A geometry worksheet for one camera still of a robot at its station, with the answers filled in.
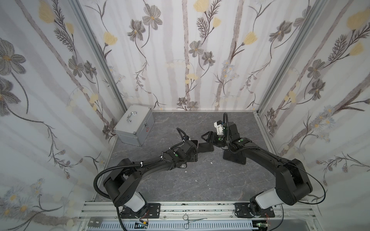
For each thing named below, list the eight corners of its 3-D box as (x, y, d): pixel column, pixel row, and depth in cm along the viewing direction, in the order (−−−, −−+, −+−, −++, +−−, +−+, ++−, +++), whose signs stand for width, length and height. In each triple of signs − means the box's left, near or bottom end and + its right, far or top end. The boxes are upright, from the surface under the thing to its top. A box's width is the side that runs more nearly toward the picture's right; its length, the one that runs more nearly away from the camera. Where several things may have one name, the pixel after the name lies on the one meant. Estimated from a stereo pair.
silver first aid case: (121, 143, 103) (112, 130, 90) (138, 118, 118) (132, 103, 106) (142, 148, 100) (135, 135, 88) (156, 122, 116) (152, 108, 103)
